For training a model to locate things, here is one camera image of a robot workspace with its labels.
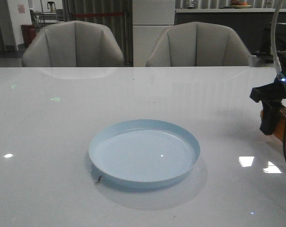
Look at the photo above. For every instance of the grey upholstered chair left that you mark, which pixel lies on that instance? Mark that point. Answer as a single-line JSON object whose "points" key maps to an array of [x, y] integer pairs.
{"points": [[74, 44]]}

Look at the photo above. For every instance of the dark armchair with cushion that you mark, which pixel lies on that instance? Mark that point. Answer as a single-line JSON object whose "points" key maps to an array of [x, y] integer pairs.
{"points": [[280, 39]]}

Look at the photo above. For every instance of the fruit bowl on counter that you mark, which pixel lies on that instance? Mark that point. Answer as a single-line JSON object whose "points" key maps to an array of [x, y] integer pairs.
{"points": [[238, 4]]}

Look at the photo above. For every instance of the grey upholstered chair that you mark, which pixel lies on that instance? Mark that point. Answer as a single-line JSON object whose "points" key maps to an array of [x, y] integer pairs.
{"points": [[198, 44], [74, 44]]}

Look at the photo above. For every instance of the grey counter with white top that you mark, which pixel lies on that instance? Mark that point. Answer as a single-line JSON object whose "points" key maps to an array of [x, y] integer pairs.
{"points": [[248, 23]]}

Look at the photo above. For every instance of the pink wall sign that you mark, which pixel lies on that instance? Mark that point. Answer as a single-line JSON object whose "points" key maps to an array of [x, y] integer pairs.
{"points": [[21, 9]]}

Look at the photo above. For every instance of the white cabinet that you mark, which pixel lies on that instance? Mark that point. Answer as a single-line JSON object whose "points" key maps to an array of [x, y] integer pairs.
{"points": [[150, 18]]}

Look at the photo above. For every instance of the red trash bin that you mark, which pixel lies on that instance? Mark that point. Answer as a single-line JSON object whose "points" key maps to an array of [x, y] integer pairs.
{"points": [[28, 33]]}

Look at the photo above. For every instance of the light blue round plate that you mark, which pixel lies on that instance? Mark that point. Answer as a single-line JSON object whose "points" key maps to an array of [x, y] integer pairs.
{"points": [[144, 153]]}

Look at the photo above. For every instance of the grey upholstered chair right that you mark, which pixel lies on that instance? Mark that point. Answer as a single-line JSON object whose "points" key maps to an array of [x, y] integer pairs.
{"points": [[198, 44]]}

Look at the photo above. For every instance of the red barrier belt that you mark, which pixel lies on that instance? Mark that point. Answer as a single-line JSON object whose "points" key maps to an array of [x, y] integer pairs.
{"points": [[102, 14]]}

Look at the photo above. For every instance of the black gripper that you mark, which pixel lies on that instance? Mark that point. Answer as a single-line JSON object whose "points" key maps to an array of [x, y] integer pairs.
{"points": [[268, 93]]}

